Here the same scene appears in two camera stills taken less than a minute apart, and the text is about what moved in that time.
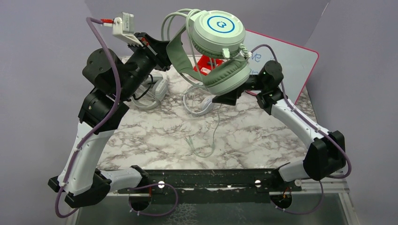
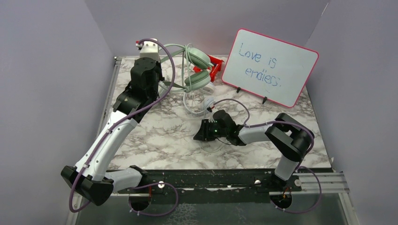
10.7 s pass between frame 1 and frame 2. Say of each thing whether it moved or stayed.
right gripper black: moved
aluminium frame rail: stayed
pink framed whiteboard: stayed
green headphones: moved
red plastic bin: stayed
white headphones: stayed
